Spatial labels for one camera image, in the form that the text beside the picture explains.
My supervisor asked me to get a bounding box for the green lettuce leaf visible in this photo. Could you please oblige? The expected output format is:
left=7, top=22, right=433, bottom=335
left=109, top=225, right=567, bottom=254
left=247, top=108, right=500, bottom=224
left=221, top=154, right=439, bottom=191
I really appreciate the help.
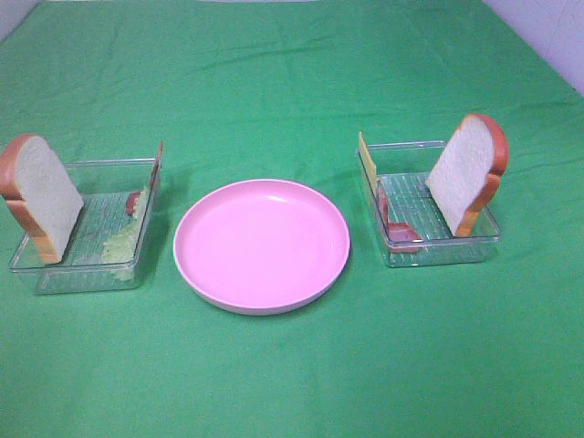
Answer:
left=101, top=186, right=151, bottom=265

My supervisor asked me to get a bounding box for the pink round plate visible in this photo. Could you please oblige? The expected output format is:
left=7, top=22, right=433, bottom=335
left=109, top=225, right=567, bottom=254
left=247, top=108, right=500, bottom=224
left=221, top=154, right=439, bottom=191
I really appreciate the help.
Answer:
left=173, top=179, right=350, bottom=315

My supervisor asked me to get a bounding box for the yellow cheese slice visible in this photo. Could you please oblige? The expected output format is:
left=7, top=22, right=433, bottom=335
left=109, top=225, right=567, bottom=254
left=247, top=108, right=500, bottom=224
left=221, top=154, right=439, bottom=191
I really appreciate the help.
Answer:
left=358, top=131, right=378, bottom=193

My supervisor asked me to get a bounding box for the bacon strip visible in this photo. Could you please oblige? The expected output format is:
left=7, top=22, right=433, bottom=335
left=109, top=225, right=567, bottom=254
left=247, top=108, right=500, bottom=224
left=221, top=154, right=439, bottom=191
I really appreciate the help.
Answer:
left=376, top=182, right=422, bottom=243
left=125, top=141, right=164, bottom=215

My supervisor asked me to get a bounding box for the toast bread slice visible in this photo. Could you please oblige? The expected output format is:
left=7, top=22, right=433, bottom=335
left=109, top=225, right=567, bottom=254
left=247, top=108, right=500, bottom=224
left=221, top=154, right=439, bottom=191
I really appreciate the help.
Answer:
left=425, top=113, right=509, bottom=237
left=1, top=133, right=84, bottom=265

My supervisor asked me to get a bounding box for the left clear plastic tray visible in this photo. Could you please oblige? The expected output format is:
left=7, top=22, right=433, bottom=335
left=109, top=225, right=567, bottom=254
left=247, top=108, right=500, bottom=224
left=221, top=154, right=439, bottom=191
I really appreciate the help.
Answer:
left=8, top=158, right=162, bottom=295

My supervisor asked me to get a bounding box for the clear plastic tray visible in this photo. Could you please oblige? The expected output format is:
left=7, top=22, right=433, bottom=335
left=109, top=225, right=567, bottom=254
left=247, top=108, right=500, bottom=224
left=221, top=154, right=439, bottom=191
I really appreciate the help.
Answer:
left=357, top=141, right=500, bottom=267
left=8, top=158, right=162, bottom=295

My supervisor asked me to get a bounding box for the right clear plastic tray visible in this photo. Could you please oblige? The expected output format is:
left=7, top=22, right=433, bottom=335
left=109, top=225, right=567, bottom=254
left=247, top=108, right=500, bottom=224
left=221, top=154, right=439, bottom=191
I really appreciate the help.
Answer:
left=357, top=141, right=500, bottom=267

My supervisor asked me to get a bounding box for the green tablecloth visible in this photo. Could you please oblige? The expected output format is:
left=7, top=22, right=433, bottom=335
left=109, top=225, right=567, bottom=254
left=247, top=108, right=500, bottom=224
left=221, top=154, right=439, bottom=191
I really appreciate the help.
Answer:
left=1, top=1, right=583, bottom=437

